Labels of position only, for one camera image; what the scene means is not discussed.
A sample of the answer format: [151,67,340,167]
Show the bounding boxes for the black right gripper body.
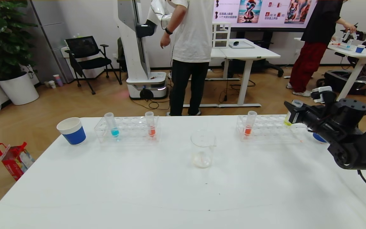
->
[288,106,323,128]

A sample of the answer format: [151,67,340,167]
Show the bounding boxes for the yellow pigment test tube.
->
[284,100,303,126]

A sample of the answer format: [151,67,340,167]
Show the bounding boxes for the red pigment test tube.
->
[244,111,257,136]
[145,111,157,138]

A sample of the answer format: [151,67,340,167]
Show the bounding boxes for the clear acrylic tube rack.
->
[94,115,161,143]
[236,114,308,142]

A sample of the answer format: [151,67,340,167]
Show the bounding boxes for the clear glass beaker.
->
[191,129,217,169]

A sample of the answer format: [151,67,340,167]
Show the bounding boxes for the blue pigment test tube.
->
[104,113,120,140]

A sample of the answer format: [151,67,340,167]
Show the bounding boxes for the blue white paper cup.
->
[312,132,329,143]
[57,117,86,146]

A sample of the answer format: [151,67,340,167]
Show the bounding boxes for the grey flat tray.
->
[228,41,255,49]

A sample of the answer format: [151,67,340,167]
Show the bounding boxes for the person in black shirt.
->
[286,0,357,97]

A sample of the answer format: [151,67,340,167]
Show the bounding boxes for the long white desk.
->
[294,38,366,102]

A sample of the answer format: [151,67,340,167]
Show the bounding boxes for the white drawer organizer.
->
[213,22,231,49]

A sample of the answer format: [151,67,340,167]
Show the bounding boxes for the person in white shirt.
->
[160,0,215,116]

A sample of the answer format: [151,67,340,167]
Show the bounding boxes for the tall white robot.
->
[117,0,183,100]

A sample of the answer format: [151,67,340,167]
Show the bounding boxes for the black office chair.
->
[65,36,123,95]

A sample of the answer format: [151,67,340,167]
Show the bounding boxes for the grey cabinet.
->
[30,0,75,84]

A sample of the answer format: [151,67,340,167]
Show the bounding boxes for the white plant pot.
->
[0,72,40,106]

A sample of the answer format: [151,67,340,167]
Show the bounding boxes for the red gift bag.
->
[0,142,35,181]

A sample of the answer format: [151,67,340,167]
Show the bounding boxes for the green potted plant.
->
[0,0,38,80]

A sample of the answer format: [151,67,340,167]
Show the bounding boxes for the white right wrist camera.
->
[311,86,333,104]

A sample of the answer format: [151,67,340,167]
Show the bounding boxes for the wall display screen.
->
[213,0,322,32]

